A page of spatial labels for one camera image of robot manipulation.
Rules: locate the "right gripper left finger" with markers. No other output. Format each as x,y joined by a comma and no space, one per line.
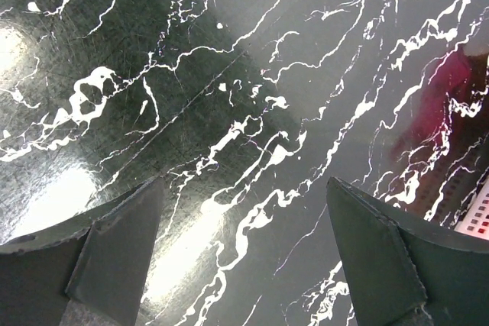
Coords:
87,270

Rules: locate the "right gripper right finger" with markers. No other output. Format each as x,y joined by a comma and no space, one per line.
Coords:
402,270

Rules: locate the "white plastic basket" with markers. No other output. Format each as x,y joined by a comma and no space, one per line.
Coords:
476,221

